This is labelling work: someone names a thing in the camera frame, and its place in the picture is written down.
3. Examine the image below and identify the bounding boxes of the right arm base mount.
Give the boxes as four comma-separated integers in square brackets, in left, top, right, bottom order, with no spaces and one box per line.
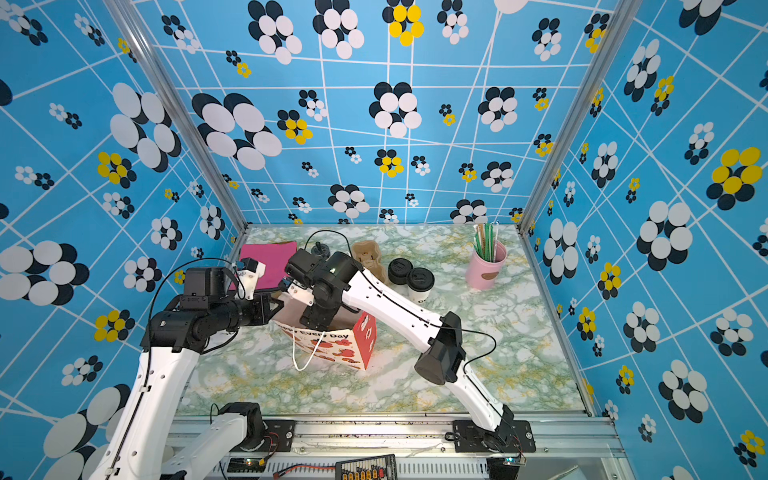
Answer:
[444,420,537,455]

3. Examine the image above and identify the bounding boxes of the white paper coffee cup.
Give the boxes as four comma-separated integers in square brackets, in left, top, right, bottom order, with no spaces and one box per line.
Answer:
[409,289,430,303]

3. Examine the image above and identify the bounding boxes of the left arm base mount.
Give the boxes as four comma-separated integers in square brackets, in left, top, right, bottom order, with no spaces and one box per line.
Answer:
[230,419,297,453]

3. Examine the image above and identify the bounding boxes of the pink straw holder cup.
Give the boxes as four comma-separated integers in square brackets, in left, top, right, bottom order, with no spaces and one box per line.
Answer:
[465,241,507,290]

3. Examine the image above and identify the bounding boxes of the white red paper gift bag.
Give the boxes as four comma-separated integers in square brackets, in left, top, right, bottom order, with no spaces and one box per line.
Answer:
[272,293,377,370]

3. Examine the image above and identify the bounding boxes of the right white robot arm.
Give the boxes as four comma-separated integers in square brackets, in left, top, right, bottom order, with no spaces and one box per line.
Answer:
[285,249,515,451]

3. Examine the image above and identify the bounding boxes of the green and white straws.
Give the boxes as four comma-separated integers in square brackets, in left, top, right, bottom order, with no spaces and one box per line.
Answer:
[474,223,497,263]

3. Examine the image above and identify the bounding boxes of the black cup lid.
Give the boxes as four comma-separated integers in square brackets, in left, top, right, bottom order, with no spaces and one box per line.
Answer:
[406,267,435,292]

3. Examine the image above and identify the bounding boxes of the pink paper napkin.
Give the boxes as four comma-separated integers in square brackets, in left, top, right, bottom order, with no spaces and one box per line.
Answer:
[239,241,297,290]

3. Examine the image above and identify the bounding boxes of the glass sugar jar black lid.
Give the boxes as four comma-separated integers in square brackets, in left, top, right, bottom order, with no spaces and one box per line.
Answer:
[311,242,331,260]

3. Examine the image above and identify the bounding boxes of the black battery charger device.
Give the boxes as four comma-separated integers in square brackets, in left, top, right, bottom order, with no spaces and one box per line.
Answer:
[335,454,398,480]

